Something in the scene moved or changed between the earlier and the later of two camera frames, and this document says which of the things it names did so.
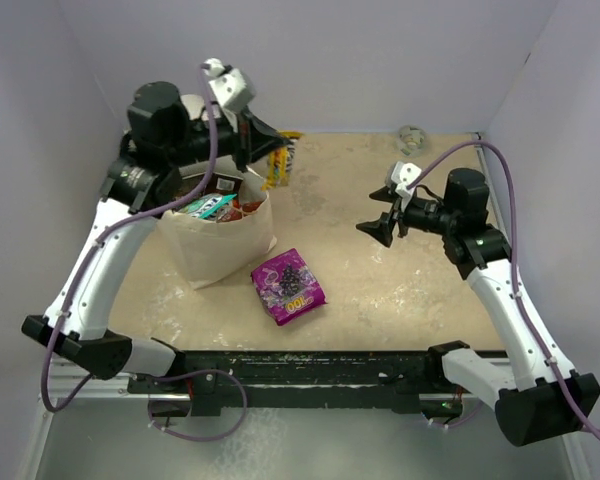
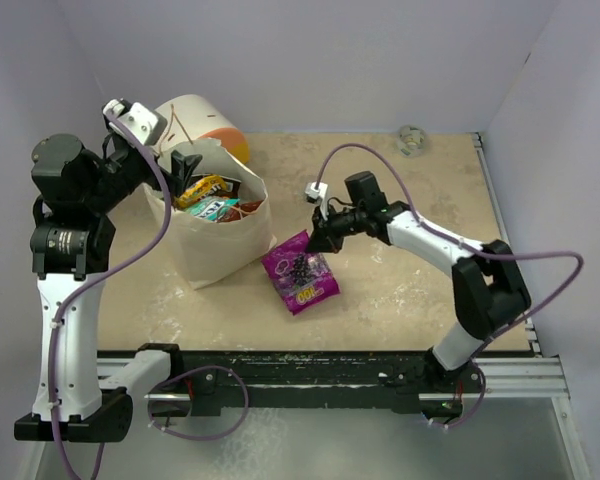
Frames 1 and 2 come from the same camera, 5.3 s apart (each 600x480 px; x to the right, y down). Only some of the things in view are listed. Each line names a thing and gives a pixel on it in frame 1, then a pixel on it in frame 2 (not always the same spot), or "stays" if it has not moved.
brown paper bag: (202, 250) stays
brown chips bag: (216, 183) stays
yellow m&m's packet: (278, 163) → (204, 186)
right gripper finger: (380, 229) → (324, 241)
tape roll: (411, 140) stays
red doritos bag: (237, 210) stays
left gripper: (252, 140) → (179, 171)
